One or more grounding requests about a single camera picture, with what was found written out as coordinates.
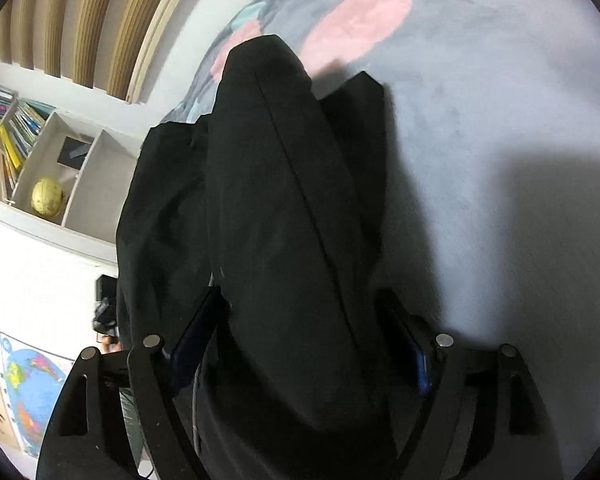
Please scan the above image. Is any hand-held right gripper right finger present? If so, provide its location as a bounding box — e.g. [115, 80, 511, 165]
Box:
[375, 287, 567, 480]

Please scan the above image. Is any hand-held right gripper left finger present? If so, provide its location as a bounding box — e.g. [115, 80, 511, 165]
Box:
[35, 285, 231, 480]

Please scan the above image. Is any black hoodie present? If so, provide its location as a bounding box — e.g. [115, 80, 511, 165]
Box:
[115, 34, 406, 480]

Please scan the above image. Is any world map poster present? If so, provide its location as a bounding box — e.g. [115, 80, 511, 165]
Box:
[0, 330, 77, 461]

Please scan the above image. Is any white bookshelf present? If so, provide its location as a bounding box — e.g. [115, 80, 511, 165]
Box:
[0, 80, 147, 267]

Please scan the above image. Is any yellow globe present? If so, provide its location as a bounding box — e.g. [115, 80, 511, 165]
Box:
[31, 177, 67, 219]

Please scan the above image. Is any black box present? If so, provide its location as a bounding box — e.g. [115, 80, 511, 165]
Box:
[57, 135, 94, 169]

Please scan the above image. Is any row of colourful books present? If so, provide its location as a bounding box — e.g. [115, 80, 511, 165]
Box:
[0, 85, 50, 202]

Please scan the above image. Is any grey blanket with pink pattern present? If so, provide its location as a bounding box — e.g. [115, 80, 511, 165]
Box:
[157, 0, 600, 480]

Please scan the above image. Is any wooden slatted panel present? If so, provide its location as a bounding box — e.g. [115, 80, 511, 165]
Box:
[0, 0, 207, 106]

